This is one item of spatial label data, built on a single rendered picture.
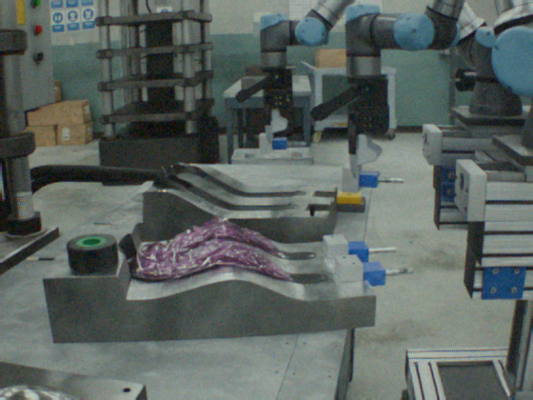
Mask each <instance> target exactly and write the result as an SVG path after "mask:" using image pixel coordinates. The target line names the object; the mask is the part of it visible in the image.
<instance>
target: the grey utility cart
mask: <svg viewBox="0 0 533 400"><path fill-rule="evenodd" d="M300 64H301V65H303V66H304V67H305V68H307V73H308V82H309V86H310V90H311V91H312V96H310V112H312V111H313V109H314V108H315V107H316V106H317V105H320V104H322V103H323V95H322V77H326V76H340V77H341V76H349V75H347V74H346V68H329V69H315V67H311V66H310V65H309V64H307V63H305V62H302V61H301V62H300ZM396 73H397V72H396V68H392V67H387V66H382V67H381V75H379V77H381V78H385V77H386V78H388V96H387V104H388V105H389V122H390V129H389V130H388V131H387V132H386V136H385V137H386V139H387V140H388V141H392V140H394V139H395V138H396V134H395V132H394V130H395V129H396V121H397V119H395V96H394V87H395V74H396ZM347 118H348V115H330V116H328V117H327V119H326V120H323V121H321V122H320V121H318V122H314V120H313V119H312V117H311V115H310V137H311V142H312V143H314V144H317V143H319V142H320V139H321V136H320V135H321V134H322V131H323V130H324V129H333V128H348V126H347Z"/></svg>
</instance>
